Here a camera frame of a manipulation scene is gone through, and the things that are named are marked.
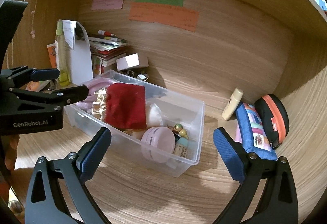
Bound red gold tassel ornament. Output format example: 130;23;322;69
91;83;146;130

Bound white round puff container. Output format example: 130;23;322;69
146;103;164;128

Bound pink round compact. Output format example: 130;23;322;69
141;127;175;164

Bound teal lotion bottle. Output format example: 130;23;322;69
174;138;188;158

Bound person left hand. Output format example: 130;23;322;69
1;135;19;177

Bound orange green tube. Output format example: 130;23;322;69
26;80;50;92

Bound orange booklet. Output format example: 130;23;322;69
47;43;57;68

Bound yellow green tall bottle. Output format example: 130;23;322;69
55;20;70;87

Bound stack of books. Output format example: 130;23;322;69
87;30;130;77

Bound blue patchwork pouch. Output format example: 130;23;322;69
235;102;277;160

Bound small white pink box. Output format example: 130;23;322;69
116;53;149;71

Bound black orange zipper case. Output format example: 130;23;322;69
254;94;289;149

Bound clear plastic storage bin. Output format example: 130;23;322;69
65;70;205;177

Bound cream small tube bottle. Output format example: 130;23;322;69
222;88;244;121

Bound orange sticky note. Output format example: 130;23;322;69
129;2;199;32

